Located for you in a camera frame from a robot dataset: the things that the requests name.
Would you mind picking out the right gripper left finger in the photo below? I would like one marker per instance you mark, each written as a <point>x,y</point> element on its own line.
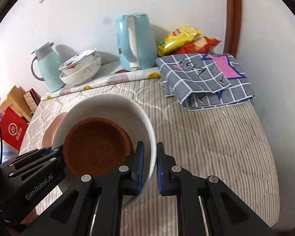
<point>92,206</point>

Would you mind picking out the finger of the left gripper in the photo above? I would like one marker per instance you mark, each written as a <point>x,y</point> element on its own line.
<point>34,155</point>
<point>17,168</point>

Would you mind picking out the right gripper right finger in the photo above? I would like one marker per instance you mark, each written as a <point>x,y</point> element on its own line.
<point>205,206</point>

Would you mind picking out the brown clay bowl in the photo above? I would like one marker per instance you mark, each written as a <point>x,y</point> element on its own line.
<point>95,146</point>

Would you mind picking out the large white ceramic bowl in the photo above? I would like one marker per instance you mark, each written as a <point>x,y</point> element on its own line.
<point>128,115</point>

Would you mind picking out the pink plastic plate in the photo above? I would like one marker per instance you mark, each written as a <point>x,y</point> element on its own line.
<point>51,130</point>

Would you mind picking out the person's left hand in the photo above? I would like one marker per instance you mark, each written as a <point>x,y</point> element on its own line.
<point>30,217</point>

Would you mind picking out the red paper shopping bag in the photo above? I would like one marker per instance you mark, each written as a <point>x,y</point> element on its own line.
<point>13,128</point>

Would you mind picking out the patterned gift box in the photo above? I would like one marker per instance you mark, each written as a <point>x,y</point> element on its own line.
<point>32,99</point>

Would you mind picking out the brown paper bag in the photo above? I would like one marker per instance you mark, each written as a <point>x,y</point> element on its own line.
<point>15,100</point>

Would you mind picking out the striped quilted table cover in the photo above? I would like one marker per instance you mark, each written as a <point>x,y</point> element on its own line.
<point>228,142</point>

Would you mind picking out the white bowl with grey scrolls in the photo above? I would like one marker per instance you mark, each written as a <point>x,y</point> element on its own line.
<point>83,75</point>

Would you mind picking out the light blue thermos jug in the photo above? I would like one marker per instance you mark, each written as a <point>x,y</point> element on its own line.
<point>48,64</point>

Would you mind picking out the rolled fruit pattern mat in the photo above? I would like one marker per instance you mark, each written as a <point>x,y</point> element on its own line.
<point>150,73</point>

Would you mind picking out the patterned bowl with red bats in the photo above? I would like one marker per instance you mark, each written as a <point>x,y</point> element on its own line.
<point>78,62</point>

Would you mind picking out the grey checked folded cloth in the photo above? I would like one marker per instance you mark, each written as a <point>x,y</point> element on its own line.
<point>204,81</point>

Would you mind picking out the light blue electric kettle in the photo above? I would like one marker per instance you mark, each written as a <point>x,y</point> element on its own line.
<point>136,43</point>

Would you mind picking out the yellow chips bag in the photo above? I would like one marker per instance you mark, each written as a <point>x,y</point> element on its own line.
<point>176,39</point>

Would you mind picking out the orange chips bag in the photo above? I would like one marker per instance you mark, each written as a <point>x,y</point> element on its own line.
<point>203,45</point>

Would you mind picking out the brown wooden door frame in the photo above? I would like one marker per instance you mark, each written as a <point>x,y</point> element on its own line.
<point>233,26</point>

